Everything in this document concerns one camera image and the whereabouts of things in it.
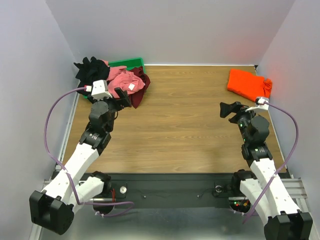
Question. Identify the salmon pink t-shirt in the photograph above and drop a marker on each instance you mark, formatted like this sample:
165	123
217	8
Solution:
120	77

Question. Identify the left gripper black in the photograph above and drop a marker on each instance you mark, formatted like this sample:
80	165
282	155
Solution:
120	104

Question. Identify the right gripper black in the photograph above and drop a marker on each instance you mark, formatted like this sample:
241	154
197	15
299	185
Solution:
236	114

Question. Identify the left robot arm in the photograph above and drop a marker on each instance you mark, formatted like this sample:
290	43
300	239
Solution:
55	206

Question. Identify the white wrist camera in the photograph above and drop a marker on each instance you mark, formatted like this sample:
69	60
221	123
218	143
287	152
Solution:
261	105
99	90

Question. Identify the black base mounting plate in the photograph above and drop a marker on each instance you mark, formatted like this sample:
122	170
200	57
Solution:
175	190

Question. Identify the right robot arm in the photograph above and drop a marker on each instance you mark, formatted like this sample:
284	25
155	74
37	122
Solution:
262	186

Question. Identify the green plastic bin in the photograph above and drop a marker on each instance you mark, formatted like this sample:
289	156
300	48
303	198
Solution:
129	63

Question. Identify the folded orange t-shirt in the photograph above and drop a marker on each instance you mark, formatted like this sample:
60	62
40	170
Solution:
249	86

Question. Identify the maroon t-shirt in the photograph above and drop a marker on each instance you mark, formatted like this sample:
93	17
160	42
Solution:
143	84

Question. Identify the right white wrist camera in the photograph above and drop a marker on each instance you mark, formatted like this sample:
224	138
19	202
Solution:
261	105

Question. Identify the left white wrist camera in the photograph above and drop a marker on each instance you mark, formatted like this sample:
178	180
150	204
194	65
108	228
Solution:
99	90

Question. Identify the black t-shirt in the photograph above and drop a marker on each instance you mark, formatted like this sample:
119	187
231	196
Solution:
91	70

